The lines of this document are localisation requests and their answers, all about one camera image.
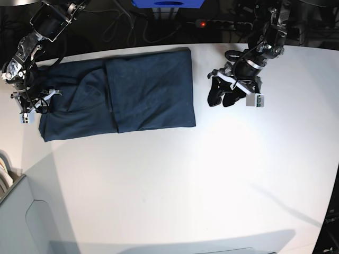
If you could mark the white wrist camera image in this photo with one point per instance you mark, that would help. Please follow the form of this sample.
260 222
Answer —
255 100
27 118

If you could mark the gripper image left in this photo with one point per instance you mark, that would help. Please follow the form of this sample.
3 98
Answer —
39 103

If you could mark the white slats at left edge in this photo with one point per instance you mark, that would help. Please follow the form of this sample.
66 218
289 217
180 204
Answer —
9 175

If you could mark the grey bin at table corner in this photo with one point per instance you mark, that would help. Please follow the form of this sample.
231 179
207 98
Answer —
23 221

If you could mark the blue box with oval hole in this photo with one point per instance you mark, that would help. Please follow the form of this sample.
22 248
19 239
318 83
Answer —
167 3

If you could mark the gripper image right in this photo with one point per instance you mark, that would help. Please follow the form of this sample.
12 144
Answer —
241 78

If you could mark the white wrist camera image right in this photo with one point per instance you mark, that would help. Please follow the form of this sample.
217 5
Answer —
255 100

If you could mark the dark blue T-shirt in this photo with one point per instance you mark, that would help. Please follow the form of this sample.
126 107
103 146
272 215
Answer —
119 95

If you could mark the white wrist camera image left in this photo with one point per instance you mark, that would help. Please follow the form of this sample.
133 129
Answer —
27 118

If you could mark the black power strip red light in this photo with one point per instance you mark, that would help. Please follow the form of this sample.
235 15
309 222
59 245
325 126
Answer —
223 25

